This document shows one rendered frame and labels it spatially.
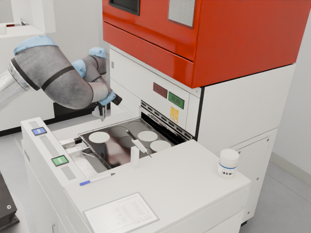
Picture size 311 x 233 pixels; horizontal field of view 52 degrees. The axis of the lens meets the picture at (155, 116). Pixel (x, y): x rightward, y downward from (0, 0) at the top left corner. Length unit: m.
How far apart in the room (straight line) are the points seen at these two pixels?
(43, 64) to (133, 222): 0.55
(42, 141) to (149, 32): 0.69
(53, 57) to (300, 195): 2.39
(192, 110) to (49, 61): 0.71
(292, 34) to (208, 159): 0.79
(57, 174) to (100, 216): 0.28
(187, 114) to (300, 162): 1.74
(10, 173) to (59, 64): 2.06
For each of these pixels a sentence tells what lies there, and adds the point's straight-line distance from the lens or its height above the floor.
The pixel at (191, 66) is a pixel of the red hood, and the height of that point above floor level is 1.32.
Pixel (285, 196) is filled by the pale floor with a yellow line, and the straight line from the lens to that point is 2.87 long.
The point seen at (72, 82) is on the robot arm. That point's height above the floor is 1.38.
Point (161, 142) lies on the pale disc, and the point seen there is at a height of 0.90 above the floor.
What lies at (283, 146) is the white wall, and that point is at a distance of 3.10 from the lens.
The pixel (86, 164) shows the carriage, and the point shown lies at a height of 0.88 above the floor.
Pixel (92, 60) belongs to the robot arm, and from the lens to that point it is 1.40.
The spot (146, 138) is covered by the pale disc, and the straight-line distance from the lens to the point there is 1.58.
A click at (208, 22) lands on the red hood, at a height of 1.49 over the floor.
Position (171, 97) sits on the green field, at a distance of 1.55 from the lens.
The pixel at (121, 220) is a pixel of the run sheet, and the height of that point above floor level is 0.97.
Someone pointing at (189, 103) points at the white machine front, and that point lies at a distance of 1.45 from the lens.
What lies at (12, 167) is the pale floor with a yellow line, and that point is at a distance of 3.02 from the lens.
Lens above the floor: 1.75
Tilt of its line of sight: 29 degrees down
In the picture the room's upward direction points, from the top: 4 degrees clockwise
